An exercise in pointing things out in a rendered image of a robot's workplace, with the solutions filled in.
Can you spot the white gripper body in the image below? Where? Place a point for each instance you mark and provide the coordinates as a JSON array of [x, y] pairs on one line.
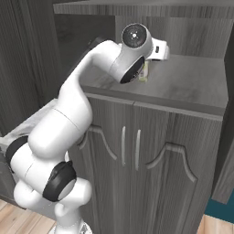
[[166, 52]]

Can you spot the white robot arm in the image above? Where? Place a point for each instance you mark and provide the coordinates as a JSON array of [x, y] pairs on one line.
[[64, 119]]

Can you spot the pale green drink carton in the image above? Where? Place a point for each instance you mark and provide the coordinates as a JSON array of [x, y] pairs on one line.
[[143, 73]]

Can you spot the grey wood side cabinet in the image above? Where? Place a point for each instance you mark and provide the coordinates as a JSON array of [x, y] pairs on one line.
[[225, 176]]

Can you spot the tall grey wood cabinet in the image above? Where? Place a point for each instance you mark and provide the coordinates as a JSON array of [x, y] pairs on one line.
[[24, 61]]

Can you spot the grey wood cupboard door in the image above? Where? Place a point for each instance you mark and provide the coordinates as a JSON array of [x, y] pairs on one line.
[[173, 189], [103, 182]]

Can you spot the grey wood wall cabinet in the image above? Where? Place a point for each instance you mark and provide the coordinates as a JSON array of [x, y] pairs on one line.
[[146, 7]]

